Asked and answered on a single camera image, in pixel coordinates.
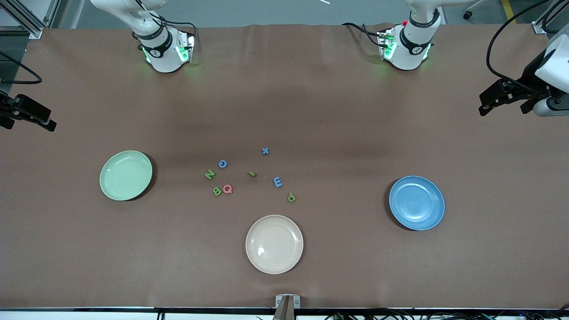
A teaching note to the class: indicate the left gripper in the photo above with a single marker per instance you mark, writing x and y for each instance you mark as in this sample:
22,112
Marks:
530,76

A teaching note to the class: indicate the green foam letter N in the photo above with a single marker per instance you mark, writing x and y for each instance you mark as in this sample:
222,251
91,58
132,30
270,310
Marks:
210,174

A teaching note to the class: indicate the pink foam letter Q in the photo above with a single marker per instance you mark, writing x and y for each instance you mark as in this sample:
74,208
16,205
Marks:
225,189

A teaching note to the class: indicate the green foam letter p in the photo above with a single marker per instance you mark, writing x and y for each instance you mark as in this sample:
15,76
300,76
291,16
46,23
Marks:
291,197

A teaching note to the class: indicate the blue foam letter m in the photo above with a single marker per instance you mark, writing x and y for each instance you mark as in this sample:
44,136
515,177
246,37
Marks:
275,181

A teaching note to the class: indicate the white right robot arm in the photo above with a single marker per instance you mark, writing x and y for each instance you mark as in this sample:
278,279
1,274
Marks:
162,58

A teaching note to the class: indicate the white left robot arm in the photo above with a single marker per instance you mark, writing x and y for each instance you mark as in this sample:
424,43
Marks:
411,49

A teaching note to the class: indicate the black office chair caster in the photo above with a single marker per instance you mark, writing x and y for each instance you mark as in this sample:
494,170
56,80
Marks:
467,15

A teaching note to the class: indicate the light green plate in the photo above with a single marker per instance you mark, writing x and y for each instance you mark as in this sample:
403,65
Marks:
126,175

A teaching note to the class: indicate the blue plate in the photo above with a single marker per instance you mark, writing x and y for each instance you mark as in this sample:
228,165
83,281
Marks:
417,203

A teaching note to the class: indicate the brown table mat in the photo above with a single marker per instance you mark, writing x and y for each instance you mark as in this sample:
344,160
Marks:
400,275

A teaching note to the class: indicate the beige plate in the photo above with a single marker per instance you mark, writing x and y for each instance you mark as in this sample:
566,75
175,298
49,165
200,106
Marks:
274,244

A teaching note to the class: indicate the aluminium frame profile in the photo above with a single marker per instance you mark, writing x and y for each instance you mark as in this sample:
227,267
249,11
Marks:
26,20
540,26

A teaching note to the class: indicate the white table edge rail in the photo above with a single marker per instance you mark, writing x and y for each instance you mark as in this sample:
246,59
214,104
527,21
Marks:
89,314

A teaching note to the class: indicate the metal camera pole bracket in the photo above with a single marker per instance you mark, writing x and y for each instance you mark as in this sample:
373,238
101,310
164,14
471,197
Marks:
287,306

